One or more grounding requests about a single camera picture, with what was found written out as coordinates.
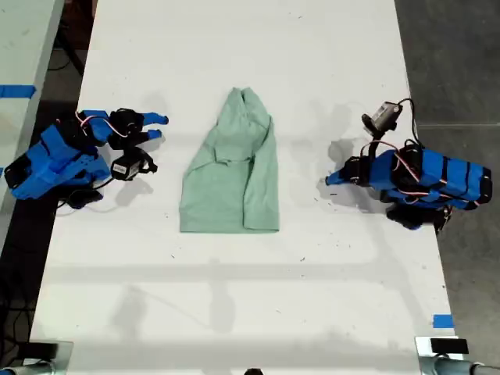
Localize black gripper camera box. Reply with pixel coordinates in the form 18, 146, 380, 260
110, 146, 159, 182

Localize pale green T-shirt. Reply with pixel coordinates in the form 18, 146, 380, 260
178, 86, 280, 234

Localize grey gripper camera box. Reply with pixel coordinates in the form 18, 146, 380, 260
361, 100, 402, 141

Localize grey metal pipe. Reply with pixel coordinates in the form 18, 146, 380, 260
420, 355, 500, 375
0, 359, 55, 375

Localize long blue tape strip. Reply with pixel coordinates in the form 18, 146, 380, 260
0, 84, 38, 99

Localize white side table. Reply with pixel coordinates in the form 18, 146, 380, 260
0, 0, 66, 251

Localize small black box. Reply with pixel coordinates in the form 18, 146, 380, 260
17, 341, 59, 359
430, 337, 470, 355

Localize black floor cables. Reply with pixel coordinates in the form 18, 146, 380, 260
0, 269, 34, 355

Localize black camera cable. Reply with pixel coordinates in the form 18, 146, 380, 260
396, 98, 423, 148
57, 177, 115, 212

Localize short blue tape piece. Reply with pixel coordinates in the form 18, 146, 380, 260
432, 313, 455, 330

